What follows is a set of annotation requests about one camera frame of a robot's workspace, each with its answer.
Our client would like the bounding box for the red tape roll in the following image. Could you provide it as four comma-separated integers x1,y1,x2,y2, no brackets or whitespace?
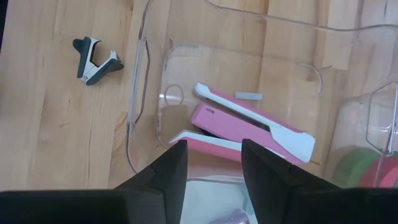
359,154,398,189

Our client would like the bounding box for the pink white stapler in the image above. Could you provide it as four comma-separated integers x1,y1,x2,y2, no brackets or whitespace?
169,82,317,165

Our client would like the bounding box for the purple staple remover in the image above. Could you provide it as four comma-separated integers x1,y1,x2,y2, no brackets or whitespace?
210,207,249,224

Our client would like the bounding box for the silver staple strip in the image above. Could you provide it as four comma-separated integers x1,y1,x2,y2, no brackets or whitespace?
234,91,264,101

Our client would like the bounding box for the clear plastic bin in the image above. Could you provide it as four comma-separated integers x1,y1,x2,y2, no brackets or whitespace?
325,80,398,189
126,0,398,185

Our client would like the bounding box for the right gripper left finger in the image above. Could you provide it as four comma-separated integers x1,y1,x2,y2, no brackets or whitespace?
114,139,189,224

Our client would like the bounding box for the white plastic bin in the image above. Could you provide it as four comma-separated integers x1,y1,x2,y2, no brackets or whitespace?
180,179,259,224

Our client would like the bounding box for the black staple remover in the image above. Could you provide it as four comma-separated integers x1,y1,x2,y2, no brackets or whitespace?
72,36,125,86

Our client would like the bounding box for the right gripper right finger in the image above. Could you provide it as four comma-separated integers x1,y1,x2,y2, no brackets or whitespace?
241,138,343,224

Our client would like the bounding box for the green tape roll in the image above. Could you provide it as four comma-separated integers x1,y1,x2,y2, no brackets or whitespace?
338,146,385,187

